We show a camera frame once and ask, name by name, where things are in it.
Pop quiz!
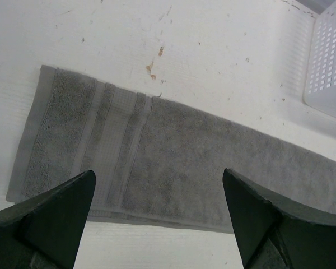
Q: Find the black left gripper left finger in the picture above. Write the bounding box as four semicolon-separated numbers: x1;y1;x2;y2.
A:
0;170;96;268

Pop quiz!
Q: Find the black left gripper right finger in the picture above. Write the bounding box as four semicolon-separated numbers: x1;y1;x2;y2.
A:
222;169;336;268

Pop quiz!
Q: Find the grey terry towel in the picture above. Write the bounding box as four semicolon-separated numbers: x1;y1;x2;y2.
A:
6;66;336;233

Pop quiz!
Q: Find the white perforated plastic basket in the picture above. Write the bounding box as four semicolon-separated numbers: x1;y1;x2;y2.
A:
301;0;336;123

